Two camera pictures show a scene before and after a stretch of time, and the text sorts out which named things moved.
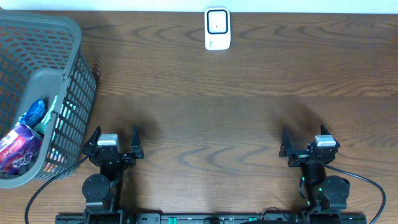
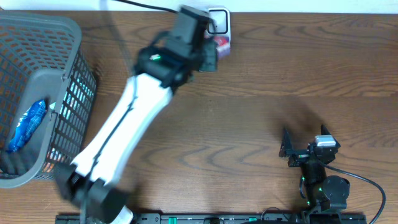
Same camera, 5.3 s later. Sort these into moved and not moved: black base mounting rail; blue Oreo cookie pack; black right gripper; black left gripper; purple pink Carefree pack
Moved: purple pink Carefree pack; black left gripper
Not moved: black base mounting rail; blue Oreo cookie pack; black right gripper
